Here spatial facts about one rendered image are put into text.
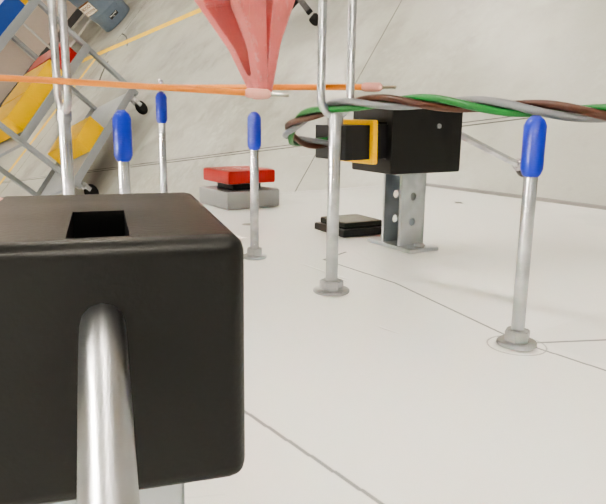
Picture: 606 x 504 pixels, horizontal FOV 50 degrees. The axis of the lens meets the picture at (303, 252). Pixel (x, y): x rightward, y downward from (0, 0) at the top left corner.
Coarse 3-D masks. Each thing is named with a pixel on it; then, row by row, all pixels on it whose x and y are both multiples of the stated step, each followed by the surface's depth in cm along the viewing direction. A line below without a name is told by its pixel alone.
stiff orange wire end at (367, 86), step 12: (168, 84) 45; (180, 84) 45; (192, 84) 44; (204, 84) 44; (216, 84) 44; (228, 84) 43; (240, 84) 43; (276, 84) 42; (288, 84) 42; (300, 84) 42; (312, 84) 41; (336, 84) 41; (360, 84) 40; (372, 84) 40
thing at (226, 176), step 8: (208, 168) 61; (216, 168) 60; (224, 168) 60; (232, 168) 61; (240, 168) 61; (248, 168) 61; (264, 168) 61; (208, 176) 61; (216, 176) 59; (224, 176) 58; (232, 176) 58; (240, 176) 58; (248, 176) 59; (264, 176) 60; (272, 176) 60; (224, 184) 60; (232, 184) 58; (240, 184) 60; (248, 184) 60
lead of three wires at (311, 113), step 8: (328, 104) 30; (336, 104) 30; (304, 112) 31; (312, 112) 31; (320, 112) 31; (288, 120) 33; (296, 120) 32; (304, 120) 31; (288, 128) 34; (296, 128) 33; (288, 136) 35; (296, 136) 36; (304, 136) 37; (296, 144) 37; (304, 144) 37; (312, 144) 38; (320, 144) 38
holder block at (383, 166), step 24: (384, 120) 39; (408, 120) 39; (432, 120) 40; (456, 120) 41; (408, 144) 39; (432, 144) 40; (456, 144) 41; (360, 168) 42; (384, 168) 40; (408, 168) 40; (432, 168) 41; (456, 168) 42
